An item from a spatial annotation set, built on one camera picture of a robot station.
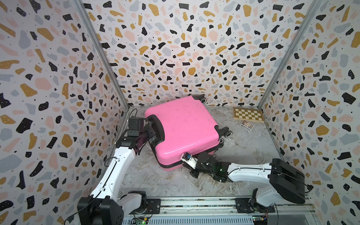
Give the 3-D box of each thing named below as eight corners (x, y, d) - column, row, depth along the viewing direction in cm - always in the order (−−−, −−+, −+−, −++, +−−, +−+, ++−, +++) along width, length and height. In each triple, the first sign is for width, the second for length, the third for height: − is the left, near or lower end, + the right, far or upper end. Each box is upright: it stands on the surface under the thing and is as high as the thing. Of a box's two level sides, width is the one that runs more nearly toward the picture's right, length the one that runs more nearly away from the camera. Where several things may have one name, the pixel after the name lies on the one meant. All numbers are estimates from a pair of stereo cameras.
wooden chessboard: (233, 119, 115) (234, 117, 113) (232, 107, 125) (233, 105, 123) (264, 123, 113) (266, 121, 111) (261, 110, 122) (262, 108, 120)
